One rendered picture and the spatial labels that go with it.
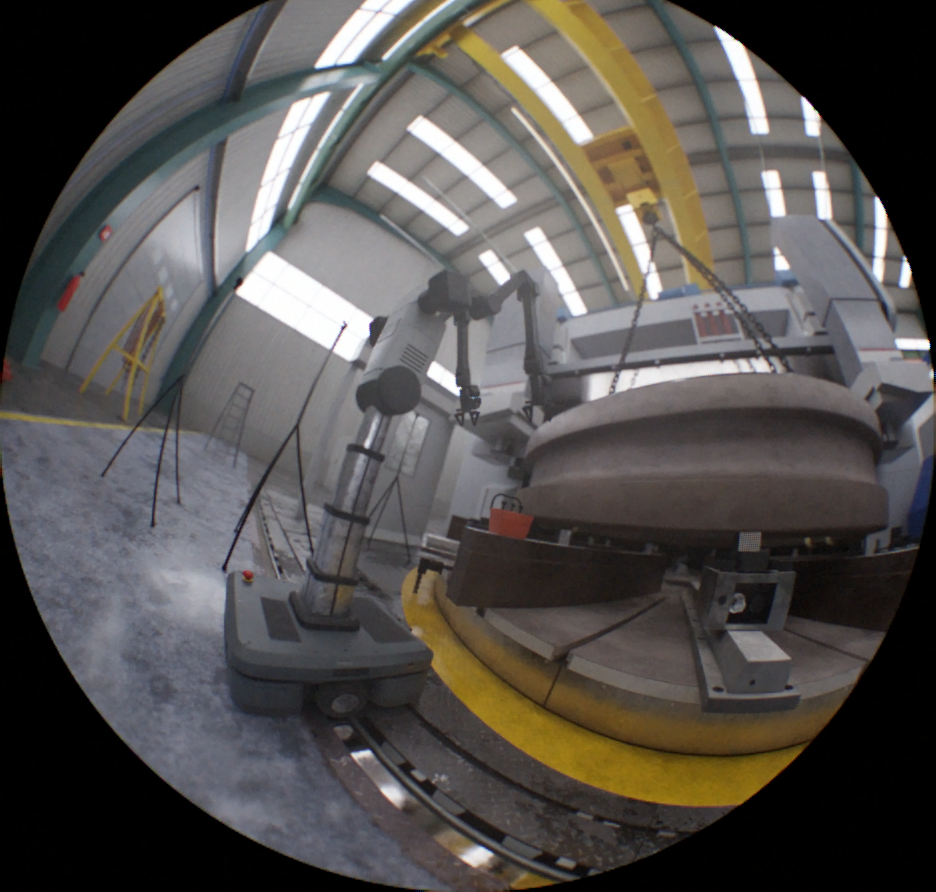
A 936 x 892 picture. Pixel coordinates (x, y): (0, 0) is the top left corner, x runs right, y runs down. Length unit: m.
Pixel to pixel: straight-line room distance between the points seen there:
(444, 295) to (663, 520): 1.45
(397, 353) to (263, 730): 1.19
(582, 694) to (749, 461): 1.42
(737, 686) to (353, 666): 1.02
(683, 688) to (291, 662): 1.10
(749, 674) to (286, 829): 1.05
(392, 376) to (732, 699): 1.36
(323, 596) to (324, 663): 0.22
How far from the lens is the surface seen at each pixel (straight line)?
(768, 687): 1.01
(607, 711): 1.21
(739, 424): 1.90
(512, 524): 1.39
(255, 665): 0.79
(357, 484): 0.87
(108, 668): 1.04
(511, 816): 0.91
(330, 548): 0.88
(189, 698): 0.98
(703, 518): 1.59
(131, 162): 6.62
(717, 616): 1.21
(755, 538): 1.43
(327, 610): 0.95
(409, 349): 0.92
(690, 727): 1.22
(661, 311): 8.46
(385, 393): 0.85
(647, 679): 1.09
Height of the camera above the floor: 0.75
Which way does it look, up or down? 18 degrees up
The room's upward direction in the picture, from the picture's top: 15 degrees clockwise
